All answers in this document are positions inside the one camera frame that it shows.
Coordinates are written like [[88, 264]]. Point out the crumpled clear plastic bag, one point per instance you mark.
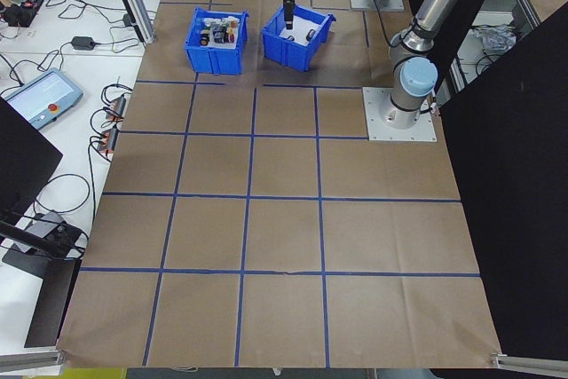
[[492, 39]]

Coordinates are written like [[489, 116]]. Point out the yellow push button switch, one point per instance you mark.
[[230, 29]]

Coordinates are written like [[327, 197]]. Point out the black flat base plate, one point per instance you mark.
[[53, 308]]

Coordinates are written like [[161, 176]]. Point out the black red electronic device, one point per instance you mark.
[[24, 13]]

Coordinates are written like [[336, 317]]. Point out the aluminium profile rail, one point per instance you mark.
[[532, 361], [31, 359]]

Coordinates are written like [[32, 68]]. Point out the black monitor panel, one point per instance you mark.
[[22, 161]]

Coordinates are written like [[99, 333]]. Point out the black fabric frame cover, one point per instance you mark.
[[510, 197]]

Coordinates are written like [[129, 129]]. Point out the teal robot teach pendant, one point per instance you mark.
[[44, 95]]

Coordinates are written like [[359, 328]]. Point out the blue plastic capacitor bin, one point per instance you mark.
[[284, 52]]

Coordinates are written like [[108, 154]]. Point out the black orange-faced push button switch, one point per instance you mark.
[[204, 36]]

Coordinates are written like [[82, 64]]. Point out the metal bar frame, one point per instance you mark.
[[526, 2]]

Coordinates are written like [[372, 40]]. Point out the small clear-cased switch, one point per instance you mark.
[[233, 21], [208, 21], [220, 21]]

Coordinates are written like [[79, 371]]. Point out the large black cylindrical capacitor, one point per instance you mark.
[[310, 34]]

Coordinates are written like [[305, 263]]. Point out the small black cylindrical capacitor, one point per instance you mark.
[[290, 37]]

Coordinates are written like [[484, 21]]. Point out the blue plastic switch bin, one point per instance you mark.
[[213, 61]]

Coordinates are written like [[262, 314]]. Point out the black USB hub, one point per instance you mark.
[[117, 106], [108, 139]]

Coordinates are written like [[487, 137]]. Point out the red mushroom push button switch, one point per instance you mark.
[[232, 37]]

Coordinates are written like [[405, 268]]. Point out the black power adapter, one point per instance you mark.
[[83, 43], [128, 20]]

